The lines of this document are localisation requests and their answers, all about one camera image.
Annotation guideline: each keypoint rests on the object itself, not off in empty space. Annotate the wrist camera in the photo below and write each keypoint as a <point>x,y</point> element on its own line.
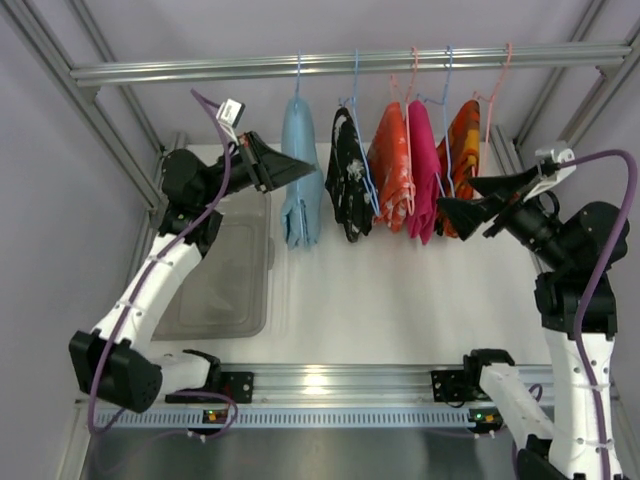
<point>552,168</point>
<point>230,112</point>

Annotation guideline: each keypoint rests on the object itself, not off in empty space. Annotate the left aluminium frame post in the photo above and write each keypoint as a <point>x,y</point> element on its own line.
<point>37,36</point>

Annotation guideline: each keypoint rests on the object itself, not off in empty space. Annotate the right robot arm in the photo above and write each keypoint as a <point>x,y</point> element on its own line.
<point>578,313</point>

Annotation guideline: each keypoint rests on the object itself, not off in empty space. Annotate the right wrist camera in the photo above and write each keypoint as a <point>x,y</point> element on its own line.
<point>552,168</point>

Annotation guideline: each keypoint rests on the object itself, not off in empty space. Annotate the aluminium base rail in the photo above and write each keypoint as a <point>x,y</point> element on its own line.
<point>272,385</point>

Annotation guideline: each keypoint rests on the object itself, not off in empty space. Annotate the orange red patterned garment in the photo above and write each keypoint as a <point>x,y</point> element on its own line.
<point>390,159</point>

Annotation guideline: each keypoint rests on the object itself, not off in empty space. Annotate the orange yellow patterned garment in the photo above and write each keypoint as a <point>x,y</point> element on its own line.
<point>459,151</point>

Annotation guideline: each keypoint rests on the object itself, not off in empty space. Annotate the pink hanger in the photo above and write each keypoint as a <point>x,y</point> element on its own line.
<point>403,99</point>
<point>490,101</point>

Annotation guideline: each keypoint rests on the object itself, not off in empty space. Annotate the pink hanger rightmost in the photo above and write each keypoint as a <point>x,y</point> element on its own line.
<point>490,101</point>

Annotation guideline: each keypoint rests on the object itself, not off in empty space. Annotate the black white patterned garment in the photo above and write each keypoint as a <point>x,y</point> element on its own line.
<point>346,179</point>

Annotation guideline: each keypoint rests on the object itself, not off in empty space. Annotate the clear plastic bin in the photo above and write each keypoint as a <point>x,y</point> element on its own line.
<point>225,296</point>

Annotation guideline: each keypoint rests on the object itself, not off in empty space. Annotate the slotted cable duct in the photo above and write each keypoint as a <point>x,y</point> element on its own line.
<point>305,417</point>

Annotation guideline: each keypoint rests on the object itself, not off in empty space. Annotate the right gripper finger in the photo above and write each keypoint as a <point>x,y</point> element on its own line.
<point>465,216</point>
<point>523,180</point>

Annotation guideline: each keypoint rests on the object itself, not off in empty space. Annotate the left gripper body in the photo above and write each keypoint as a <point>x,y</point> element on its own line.
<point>255,163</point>

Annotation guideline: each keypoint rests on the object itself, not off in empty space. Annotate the aluminium frame post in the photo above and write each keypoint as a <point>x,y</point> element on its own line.
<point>37,36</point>
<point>571,100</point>

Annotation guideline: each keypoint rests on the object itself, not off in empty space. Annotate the aluminium hanging rail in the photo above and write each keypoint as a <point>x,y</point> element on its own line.
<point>371,62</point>

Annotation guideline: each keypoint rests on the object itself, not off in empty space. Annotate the magenta garment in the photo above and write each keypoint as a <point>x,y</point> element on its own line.
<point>426,170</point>

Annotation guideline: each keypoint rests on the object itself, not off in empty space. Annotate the right aluminium frame post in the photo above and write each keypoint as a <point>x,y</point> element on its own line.
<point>571,100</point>

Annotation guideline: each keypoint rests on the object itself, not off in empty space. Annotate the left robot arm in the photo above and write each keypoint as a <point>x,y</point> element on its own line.
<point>110,361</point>

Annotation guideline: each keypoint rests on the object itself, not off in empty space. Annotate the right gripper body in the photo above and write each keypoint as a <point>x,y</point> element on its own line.
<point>501,212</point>

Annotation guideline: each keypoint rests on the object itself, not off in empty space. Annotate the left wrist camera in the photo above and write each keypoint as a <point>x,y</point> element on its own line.
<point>230,112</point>

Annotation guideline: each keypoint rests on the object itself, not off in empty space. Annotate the light blue wire hanger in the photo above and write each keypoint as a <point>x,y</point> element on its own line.
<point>300,203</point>

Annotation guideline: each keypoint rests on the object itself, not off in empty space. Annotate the pink hanger middle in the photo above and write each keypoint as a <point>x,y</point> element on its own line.
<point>403,99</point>

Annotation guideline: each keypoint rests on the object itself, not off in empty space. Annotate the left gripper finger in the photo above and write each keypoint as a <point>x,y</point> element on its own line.
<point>285,173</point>
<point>277,162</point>

